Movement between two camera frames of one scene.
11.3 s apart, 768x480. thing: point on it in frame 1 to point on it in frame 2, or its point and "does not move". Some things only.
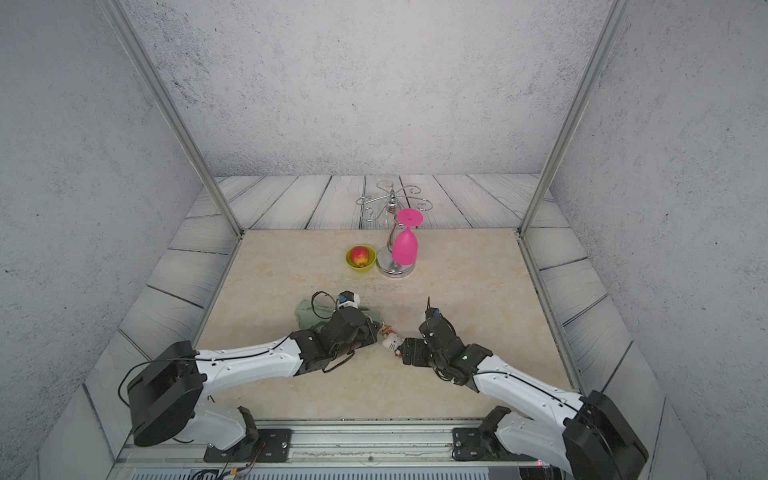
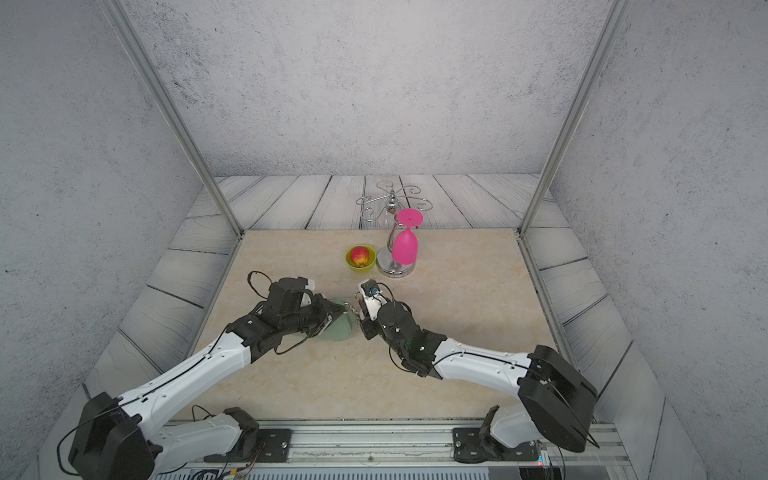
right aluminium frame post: [576, 112] does not move
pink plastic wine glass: [405, 246] does not move
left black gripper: [367, 325] to [324, 307]
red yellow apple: [359, 256] does not move
